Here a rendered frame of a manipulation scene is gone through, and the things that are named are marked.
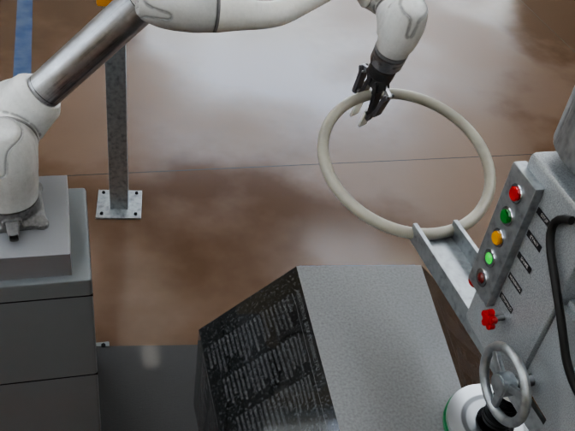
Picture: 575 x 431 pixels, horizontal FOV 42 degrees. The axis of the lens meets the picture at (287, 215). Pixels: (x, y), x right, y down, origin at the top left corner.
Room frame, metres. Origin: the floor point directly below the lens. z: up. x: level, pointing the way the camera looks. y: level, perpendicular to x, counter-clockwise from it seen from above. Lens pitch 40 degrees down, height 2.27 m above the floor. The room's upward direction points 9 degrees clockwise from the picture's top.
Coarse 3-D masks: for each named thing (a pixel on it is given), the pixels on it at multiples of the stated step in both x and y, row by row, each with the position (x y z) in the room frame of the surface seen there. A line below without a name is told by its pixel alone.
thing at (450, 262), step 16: (416, 224) 1.43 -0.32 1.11; (416, 240) 1.40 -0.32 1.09; (432, 240) 1.43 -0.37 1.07; (448, 240) 1.44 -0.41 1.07; (464, 240) 1.41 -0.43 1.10; (432, 256) 1.32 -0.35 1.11; (448, 256) 1.38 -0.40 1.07; (464, 256) 1.39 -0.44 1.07; (432, 272) 1.31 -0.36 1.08; (448, 272) 1.27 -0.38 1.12; (464, 272) 1.33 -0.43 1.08; (448, 288) 1.23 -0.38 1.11; (464, 288) 1.27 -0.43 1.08; (464, 304) 1.17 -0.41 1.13; (464, 320) 1.15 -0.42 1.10; (480, 352) 1.07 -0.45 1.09; (512, 400) 0.95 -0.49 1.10; (528, 416) 0.90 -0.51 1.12
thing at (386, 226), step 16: (352, 96) 1.80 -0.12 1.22; (368, 96) 1.82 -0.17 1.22; (400, 96) 1.86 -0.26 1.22; (416, 96) 1.86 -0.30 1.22; (336, 112) 1.73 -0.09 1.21; (448, 112) 1.84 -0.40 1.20; (320, 128) 1.68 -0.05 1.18; (464, 128) 1.80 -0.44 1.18; (320, 144) 1.62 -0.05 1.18; (480, 144) 1.75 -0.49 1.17; (320, 160) 1.57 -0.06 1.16; (336, 176) 1.53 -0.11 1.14; (336, 192) 1.49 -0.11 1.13; (352, 208) 1.45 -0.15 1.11; (480, 208) 1.54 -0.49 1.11; (384, 224) 1.43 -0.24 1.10; (464, 224) 1.48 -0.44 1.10
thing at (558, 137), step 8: (568, 104) 1.07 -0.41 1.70; (568, 112) 1.05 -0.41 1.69; (560, 120) 1.08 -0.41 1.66; (568, 120) 1.04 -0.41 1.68; (560, 128) 1.06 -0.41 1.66; (568, 128) 1.03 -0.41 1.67; (560, 136) 1.04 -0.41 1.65; (568, 136) 1.02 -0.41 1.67; (560, 144) 1.03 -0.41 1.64; (568, 144) 1.02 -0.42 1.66; (560, 152) 1.02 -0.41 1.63; (568, 152) 1.01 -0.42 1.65; (568, 160) 1.00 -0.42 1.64
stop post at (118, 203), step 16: (112, 0) 2.55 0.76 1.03; (112, 64) 2.56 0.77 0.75; (112, 80) 2.56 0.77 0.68; (112, 96) 2.56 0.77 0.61; (112, 112) 2.56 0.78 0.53; (112, 128) 2.56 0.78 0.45; (112, 144) 2.56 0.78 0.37; (112, 160) 2.56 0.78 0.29; (112, 176) 2.56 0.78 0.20; (112, 192) 2.56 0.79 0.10; (128, 192) 2.69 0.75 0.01; (112, 208) 2.56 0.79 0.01; (128, 208) 2.58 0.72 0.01
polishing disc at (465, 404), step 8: (480, 384) 1.14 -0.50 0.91; (456, 392) 1.10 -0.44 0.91; (464, 392) 1.11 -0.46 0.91; (472, 392) 1.11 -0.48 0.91; (480, 392) 1.11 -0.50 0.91; (456, 400) 1.08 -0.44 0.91; (464, 400) 1.08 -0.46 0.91; (472, 400) 1.08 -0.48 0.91; (480, 400) 1.09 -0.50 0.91; (448, 408) 1.05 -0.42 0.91; (456, 408) 1.06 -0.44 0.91; (464, 408) 1.06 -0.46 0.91; (472, 408) 1.06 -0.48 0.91; (480, 408) 1.07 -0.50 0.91; (448, 416) 1.03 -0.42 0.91; (456, 416) 1.03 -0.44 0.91; (464, 416) 1.04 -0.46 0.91; (472, 416) 1.04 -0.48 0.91; (448, 424) 1.01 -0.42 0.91; (456, 424) 1.01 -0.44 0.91; (464, 424) 1.02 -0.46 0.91; (472, 424) 1.02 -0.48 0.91
